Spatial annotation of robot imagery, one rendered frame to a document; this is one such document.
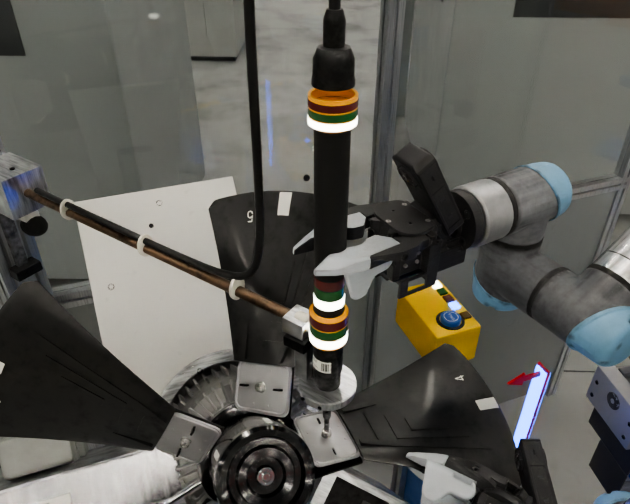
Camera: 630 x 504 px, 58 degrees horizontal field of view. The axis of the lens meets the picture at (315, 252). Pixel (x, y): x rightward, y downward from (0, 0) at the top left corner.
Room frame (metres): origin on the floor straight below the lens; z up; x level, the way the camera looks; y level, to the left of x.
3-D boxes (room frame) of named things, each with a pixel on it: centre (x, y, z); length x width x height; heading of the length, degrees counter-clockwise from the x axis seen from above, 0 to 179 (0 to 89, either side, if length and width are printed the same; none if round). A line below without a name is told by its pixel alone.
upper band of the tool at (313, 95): (0.47, -0.02, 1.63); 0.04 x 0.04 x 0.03
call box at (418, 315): (0.87, -0.25, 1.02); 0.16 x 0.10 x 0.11; 21
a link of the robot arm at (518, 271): (0.60, -0.26, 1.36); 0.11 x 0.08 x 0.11; 30
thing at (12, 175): (0.83, 0.50, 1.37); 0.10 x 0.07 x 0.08; 56
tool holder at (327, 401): (0.48, -0.01, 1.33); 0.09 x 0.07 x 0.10; 56
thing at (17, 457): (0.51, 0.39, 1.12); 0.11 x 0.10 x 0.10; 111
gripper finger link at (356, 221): (0.50, -0.02, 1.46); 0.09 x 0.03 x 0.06; 112
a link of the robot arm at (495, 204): (0.58, -0.19, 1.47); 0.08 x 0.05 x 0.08; 31
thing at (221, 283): (0.64, 0.24, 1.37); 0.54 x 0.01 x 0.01; 56
